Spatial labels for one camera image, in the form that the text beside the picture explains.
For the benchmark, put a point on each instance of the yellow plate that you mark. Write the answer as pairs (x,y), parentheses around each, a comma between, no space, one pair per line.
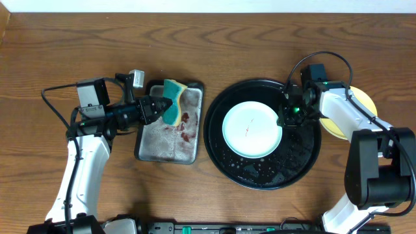
(363,98)

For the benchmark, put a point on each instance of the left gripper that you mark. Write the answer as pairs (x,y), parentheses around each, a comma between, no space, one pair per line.
(141,108)

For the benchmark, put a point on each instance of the black round serving tray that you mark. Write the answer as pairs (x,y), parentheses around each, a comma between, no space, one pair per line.
(288,163)

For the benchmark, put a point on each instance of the light blue streaked plate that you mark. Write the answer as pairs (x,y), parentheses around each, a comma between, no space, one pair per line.
(250,129)

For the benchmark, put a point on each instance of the black rectangular soapy tray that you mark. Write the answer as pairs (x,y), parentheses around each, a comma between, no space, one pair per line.
(165,143)

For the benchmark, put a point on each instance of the green yellow sponge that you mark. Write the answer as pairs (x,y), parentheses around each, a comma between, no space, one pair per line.
(173,91)

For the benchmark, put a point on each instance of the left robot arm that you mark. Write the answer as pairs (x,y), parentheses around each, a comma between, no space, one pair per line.
(89,147)

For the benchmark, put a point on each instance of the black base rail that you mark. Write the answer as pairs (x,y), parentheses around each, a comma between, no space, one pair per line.
(290,226)

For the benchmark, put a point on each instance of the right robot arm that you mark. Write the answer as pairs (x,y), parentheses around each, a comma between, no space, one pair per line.
(380,170)

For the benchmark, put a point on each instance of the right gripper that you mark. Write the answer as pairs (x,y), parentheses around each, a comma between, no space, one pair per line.
(284,119)

